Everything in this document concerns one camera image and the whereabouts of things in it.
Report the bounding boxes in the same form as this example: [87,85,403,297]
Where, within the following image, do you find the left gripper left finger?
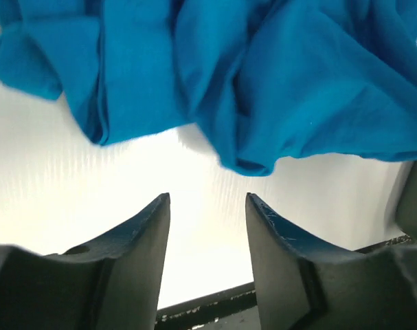
[0,193,170,329]

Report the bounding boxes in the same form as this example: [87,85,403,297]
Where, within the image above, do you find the blue t shirt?
[0,0,417,176]

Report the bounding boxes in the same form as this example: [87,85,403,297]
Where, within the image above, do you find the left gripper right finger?
[246,193,417,329]

